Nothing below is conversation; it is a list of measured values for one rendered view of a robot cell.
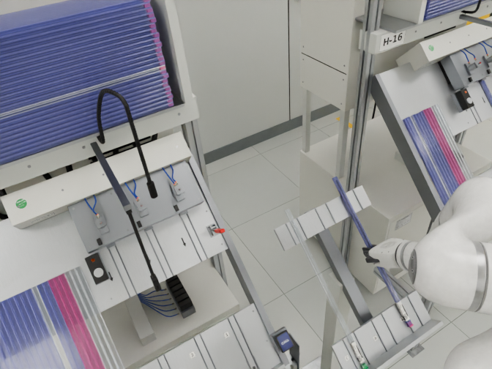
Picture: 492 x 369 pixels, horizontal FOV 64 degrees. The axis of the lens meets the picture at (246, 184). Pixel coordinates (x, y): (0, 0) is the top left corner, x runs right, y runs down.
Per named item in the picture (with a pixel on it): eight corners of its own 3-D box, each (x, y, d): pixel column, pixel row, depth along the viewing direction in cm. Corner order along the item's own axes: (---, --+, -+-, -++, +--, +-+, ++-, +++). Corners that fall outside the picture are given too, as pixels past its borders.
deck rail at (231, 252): (282, 359, 122) (290, 363, 116) (277, 362, 122) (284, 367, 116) (186, 153, 127) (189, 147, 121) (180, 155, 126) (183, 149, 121)
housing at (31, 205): (185, 167, 127) (192, 155, 114) (25, 231, 110) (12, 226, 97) (175, 145, 128) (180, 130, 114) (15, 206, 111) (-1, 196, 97)
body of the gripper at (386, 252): (417, 235, 109) (389, 233, 119) (390, 251, 105) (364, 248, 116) (427, 260, 109) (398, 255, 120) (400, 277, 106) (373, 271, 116)
